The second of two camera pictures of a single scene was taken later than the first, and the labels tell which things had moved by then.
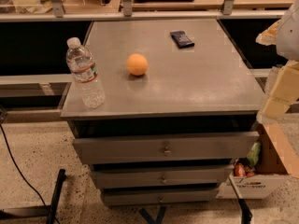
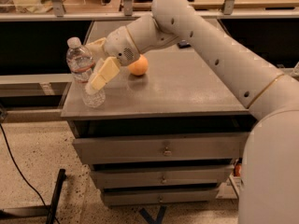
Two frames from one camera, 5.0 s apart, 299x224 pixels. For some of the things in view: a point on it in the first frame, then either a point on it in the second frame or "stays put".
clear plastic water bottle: x=82 y=67 stays put
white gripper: x=290 y=36 -> x=119 y=47
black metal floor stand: x=48 y=211 stays put
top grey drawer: x=144 y=148 stays put
